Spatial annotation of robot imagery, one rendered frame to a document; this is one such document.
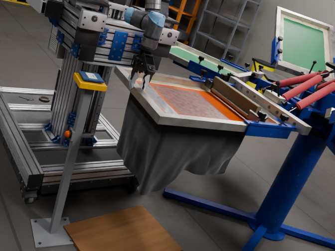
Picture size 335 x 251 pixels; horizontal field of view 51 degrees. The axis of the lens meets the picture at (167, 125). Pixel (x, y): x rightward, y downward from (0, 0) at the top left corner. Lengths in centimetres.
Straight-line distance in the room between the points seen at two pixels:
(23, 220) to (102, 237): 47
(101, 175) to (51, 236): 53
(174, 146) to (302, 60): 195
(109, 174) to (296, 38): 211
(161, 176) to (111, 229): 68
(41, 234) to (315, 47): 274
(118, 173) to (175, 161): 87
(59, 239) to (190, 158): 90
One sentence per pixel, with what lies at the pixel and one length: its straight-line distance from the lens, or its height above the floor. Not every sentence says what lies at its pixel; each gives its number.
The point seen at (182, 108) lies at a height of 96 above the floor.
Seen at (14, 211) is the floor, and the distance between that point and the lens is 229.
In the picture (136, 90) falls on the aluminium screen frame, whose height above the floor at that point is 98.
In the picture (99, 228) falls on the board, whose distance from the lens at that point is 225.
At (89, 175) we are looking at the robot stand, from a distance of 237.
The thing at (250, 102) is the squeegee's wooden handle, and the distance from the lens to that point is 185.
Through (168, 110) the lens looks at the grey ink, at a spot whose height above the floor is 96.
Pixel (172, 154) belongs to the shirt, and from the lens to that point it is 164.
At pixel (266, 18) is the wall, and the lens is 748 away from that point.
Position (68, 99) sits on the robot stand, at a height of 55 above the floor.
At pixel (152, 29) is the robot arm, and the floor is 127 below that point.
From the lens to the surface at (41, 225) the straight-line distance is 221.
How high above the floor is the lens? 150
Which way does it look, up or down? 22 degrees down
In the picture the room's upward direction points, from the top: 20 degrees clockwise
